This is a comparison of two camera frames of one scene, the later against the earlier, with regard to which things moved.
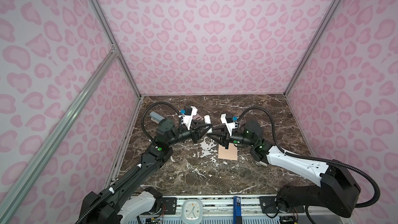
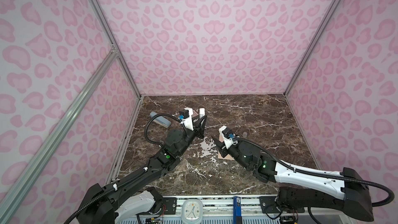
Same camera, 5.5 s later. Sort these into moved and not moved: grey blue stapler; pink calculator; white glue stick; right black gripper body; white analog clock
Moved: right black gripper body; white glue stick
Not moved: grey blue stapler; white analog clock; pink calculator
